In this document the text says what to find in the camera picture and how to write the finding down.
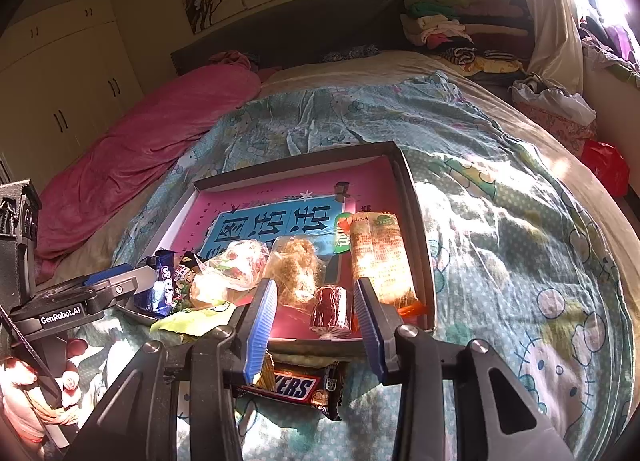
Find small red snack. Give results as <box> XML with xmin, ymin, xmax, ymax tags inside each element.
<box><xmin>309</xmin><ymin>285</ymin><xmax>352</xmax><ymax>340</ymax></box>

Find orange long snack packet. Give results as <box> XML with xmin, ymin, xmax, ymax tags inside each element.
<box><xmin>337</xmin><ymin>212</ymin><xmax>427</xmax><ymax>317</ymax></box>

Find clear bag brown pastry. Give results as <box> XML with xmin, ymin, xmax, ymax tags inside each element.
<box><xmin>264</xmin><ymin>236</ymin><xmax>326</xmax><ymax>315</ymax></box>

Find Snickers bar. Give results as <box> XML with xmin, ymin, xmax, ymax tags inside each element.
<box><xmin>240</xmin><ymin>361</ymin><xmax>348</xmax><ymax>421</ymax></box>

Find green peas packet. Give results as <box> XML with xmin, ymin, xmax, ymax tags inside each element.
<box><xmin>171</xmin><ymin>251</ymin><xmax>200</xmax><ymax>313</ymax></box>

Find blue snack packet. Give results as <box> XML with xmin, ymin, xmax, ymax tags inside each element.
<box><xmin>134</xmin><ymin>250</ymin><xmax>176</xmax><ymax>318</ymax></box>

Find gold long snack packet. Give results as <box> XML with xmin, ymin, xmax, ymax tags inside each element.
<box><xmin>253</xmin><ymin>353</ymin><xmax>276</xmax><ymax>392</ymax></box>

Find clear bag red candy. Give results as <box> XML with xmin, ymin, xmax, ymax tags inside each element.
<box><xmin>203</xmin><ymin>239</ymin><xmax>269</xmax><ymax>291</ymax></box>

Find left hand red nails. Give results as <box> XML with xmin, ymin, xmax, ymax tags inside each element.
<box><xmin>1</xmin><ymin>339</ymin><xmax>88</xmax><ymax>452</ymax></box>

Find dark cardboard box tray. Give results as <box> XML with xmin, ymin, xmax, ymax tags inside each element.
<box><xmin>140</xmin><ymin>142</ymin><xmax>436</xmax><ymax>330</ymax></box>

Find pink and blue book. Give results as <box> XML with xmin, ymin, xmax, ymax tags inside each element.
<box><xmin>169</xmin><ymin>154</ymin><xmax>417</xmax><ymax>342</ymax></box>

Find teal cartoon print quilt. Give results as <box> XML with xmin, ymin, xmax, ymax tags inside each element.
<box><xmin>74</xmin><ymin>71</ymin><xmax>637</xmax><ymax>461</ymax></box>

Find pink blanket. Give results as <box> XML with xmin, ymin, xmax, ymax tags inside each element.
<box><xmin>35</xmin><ymin>51</ymin><xmax>262</xmax><ymax>285</ymax></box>

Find cream wardrobe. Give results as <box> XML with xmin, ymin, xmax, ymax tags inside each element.
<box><xmin>1</xmin><ymin>0</ymin><xmax>143</xmax><ymax>188</ymax></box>

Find red plastic bag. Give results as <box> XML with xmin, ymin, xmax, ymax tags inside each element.
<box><xmin>580</xmin><ymin>140</ymin><xmax>629</xmax><ymax>198</ymax></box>

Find pink floral bag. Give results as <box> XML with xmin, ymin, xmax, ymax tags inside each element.
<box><xmin>510</xmin><ymin>74</ymin><xmax>597</xmax><ymax>158</ymax></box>

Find pile of folded clothes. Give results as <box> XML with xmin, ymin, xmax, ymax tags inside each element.
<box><xmin>400</xmin><ymin>0</ymin><xmax>535</xmax><ymax>74</ymax></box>

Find dark headboard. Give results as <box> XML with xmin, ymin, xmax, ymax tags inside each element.
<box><xmin>171</xmin><ymin>0</ymin><xmax>410</xmax><ymax>75</ymax></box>

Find cream curtain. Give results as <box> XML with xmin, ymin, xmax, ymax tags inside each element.
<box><xmin>526</xmin><ymin>0</ymin><xmax>584</xmax><ymax>94</ymax></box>

